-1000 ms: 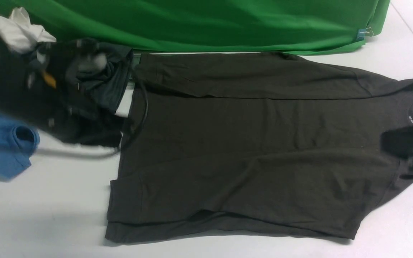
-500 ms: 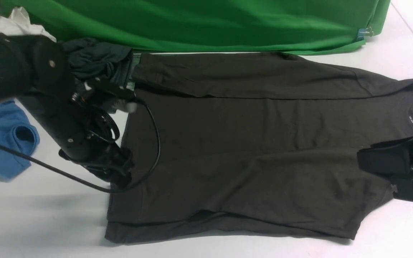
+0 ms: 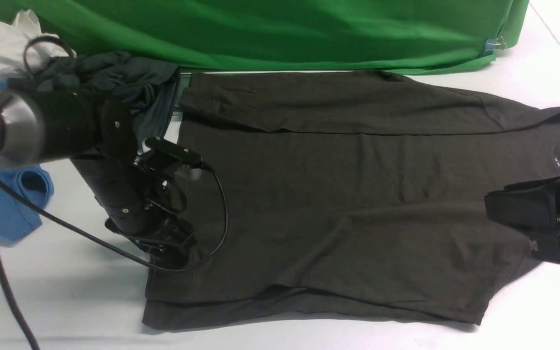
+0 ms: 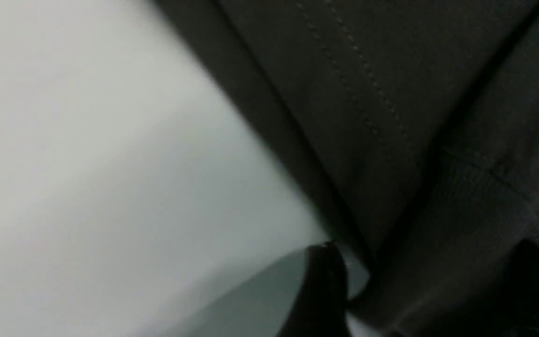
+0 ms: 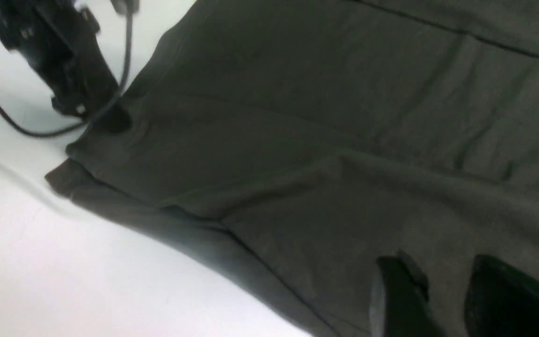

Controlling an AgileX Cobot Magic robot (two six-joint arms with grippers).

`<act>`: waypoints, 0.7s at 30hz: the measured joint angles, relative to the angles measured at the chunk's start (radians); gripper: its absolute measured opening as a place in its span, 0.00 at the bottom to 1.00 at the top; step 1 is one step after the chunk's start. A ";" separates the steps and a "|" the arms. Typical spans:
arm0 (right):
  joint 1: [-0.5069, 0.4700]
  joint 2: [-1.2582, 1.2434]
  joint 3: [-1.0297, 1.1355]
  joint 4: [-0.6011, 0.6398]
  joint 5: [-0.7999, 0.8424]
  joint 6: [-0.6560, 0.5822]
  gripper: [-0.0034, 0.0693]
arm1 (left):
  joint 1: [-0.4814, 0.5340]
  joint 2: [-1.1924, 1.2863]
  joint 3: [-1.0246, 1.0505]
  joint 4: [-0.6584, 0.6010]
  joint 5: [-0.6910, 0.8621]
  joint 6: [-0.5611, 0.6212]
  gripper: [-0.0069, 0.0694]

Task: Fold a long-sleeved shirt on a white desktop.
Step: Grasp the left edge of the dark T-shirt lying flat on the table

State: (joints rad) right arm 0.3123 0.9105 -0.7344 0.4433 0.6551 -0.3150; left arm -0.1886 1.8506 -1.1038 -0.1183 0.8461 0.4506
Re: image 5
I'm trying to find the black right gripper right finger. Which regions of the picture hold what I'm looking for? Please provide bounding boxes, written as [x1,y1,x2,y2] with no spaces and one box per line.
[464,255,539,337]

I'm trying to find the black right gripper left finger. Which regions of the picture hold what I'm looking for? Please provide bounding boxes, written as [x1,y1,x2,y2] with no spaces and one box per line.
[370,251,445,337]

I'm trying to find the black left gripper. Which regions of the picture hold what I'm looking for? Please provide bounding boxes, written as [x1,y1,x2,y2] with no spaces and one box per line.
[0,0,132,134]

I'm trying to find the gray long sleeve shirt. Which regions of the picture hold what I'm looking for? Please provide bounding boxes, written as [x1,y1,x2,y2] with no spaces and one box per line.
[46,0,539,337]

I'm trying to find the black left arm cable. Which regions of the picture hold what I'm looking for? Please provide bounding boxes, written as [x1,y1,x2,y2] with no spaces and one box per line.
[0,0,139,139]

